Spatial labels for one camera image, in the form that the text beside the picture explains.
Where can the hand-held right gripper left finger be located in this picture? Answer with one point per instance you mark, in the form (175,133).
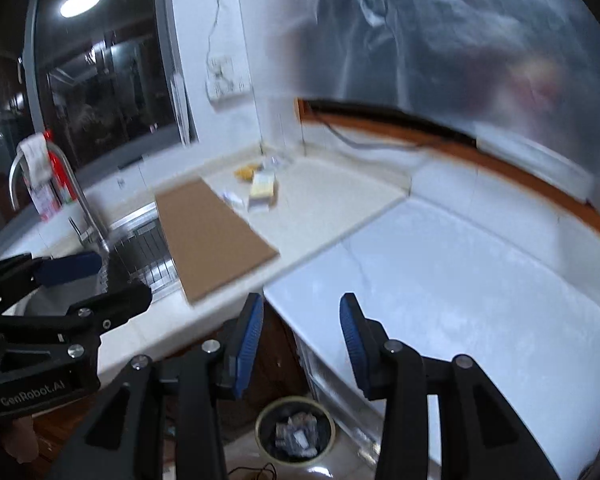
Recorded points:
(247,345)

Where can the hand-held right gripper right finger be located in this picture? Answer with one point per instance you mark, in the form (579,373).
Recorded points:
(352,345)

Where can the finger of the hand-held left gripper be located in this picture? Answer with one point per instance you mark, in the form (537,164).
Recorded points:
(70,267)
(115,305)

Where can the round black trash bin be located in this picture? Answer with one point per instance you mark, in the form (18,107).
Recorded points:
(266,432)

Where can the white tissue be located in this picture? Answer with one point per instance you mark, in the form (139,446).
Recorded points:
(295,435)

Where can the person's left hand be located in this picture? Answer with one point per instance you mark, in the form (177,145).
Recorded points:
(22,440)

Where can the steel kitchen sink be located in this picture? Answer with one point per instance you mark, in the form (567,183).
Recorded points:
(140,255)

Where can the steel kitchen faucet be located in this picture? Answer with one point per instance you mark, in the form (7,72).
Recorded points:
(82,205)

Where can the red bottle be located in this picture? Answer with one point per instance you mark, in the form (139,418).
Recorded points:
(64,175)

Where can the brown cutting board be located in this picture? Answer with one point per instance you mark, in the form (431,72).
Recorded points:
(210,240)

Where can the small white packet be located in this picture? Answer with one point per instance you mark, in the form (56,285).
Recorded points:
(233,198)

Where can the white and lavender box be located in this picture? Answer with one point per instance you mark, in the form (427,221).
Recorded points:
(262,190)

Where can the yellow packet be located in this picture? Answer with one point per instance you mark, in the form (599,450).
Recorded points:
(245,172)

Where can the dark window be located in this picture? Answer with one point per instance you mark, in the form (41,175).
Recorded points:
(105,85)

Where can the clear plastic sheet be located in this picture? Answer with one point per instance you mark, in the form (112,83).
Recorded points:
(455,35)

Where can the white wall socket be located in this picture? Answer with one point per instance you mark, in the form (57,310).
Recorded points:
(225,82)

